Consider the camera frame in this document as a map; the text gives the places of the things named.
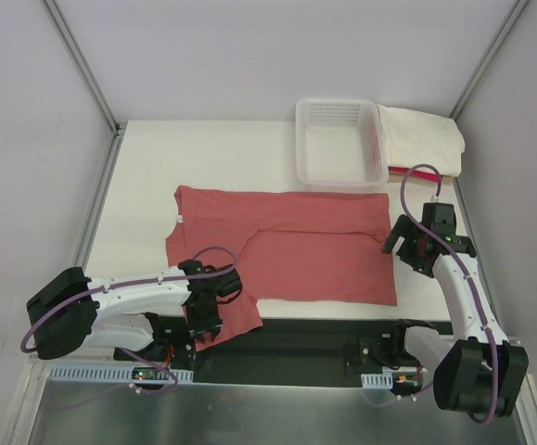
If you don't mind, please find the salmon pink t shirt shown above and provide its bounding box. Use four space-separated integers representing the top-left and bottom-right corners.
165 185 397 351

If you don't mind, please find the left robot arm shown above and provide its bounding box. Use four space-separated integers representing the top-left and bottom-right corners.
20 260 243 361

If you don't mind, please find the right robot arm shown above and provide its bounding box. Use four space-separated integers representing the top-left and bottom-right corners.
370 203 529 423

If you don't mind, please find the folded tan t shirt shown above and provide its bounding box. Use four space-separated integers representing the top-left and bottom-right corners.
389 174 454 184

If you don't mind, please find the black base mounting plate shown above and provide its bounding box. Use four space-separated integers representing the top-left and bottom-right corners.
109 317 452 385

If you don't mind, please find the folded cream t shirt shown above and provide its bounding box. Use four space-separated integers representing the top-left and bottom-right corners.
377 104 466 178

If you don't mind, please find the white perforated plastic basket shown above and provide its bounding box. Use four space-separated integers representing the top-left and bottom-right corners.
295 98 389 191

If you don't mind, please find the left white cable duct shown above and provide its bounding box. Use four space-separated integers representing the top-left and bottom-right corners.
49 364 174 385

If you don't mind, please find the white cable duct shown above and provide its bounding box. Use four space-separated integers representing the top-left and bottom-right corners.
49 364 174 385
360 372 394 390

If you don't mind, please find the right white cable duct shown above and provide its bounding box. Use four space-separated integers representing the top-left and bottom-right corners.
360 372 394 390

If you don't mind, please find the front aluminium rail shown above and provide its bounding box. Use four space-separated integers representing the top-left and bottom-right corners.
31 351 430 389

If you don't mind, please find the aluminium rail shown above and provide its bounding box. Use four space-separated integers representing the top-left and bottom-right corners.
61 131 123 272
31 351 430 389

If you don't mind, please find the left side aluminium rail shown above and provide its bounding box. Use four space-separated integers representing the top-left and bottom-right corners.
61 131 123 272

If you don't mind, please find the right aluminium frame post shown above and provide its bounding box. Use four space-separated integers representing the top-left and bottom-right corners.
449 0 531 121

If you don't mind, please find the aluminium frame post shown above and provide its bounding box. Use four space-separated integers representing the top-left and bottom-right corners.
40 0 123 134
449 0 531 121

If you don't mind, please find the left aluminium frame post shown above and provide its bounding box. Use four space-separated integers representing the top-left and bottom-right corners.
40 0 123 134

